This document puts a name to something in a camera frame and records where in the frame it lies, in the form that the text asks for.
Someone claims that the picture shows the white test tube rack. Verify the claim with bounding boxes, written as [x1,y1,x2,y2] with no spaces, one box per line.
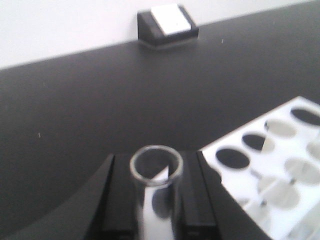
[201,96,320,240]

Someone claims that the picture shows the black white power socket box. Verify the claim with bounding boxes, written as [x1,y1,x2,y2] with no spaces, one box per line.
[136,3,199,49]

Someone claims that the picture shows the tall clear test tube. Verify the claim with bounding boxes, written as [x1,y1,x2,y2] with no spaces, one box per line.
[129,145,184,240]

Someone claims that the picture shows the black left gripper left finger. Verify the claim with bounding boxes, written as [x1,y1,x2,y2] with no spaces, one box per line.
[14,154,134,240]

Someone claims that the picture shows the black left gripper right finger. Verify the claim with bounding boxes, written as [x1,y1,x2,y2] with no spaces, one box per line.
[180,150,269,240]

